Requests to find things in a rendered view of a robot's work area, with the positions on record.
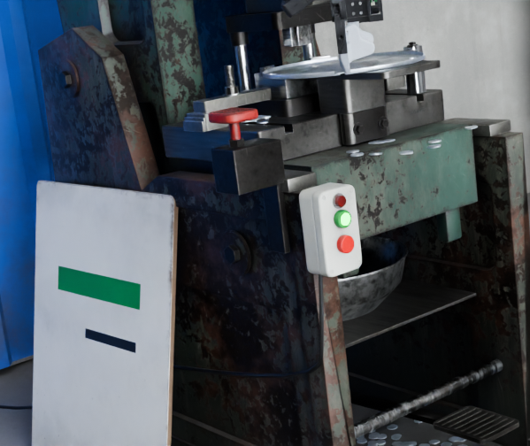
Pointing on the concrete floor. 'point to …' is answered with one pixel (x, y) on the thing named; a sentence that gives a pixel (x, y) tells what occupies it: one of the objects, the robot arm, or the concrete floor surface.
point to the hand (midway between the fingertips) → (342, 66)
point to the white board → (103, 316)
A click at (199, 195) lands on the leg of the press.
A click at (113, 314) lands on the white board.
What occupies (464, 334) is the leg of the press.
